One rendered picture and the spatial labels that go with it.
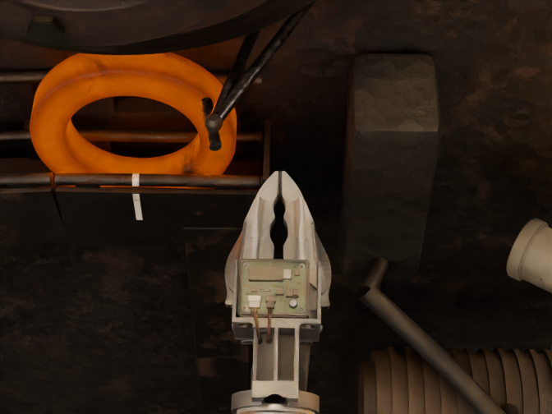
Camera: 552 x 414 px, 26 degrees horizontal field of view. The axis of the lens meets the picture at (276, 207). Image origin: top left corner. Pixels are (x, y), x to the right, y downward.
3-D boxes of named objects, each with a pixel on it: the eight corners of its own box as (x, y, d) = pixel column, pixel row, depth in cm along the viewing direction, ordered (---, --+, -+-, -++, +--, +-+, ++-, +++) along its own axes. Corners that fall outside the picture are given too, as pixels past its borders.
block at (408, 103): (338, 200, 128) (349, 41, 109) (412, 201, 128) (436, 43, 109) (339, 283, 122) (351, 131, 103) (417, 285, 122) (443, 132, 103)
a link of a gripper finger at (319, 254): (331, 224, 103) (331, 324, 100) (330, 230, 104) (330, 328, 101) (276, 223, 103) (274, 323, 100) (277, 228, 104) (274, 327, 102)
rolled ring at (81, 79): (232, 72, 101) (232, 44, 103) (13, 71, 101) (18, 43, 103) (237, 204, 116) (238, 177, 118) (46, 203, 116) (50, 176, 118)
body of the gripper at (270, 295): (325, 252, 96) (324, 402, 92) (322, 281, 104) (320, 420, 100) (230, 250, 96) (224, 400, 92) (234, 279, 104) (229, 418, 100)
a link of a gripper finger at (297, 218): (317, 153, 100) (315, 259, 97) (315, 177, 106) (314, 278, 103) (279, 152, 100) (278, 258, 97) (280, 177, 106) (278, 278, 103)
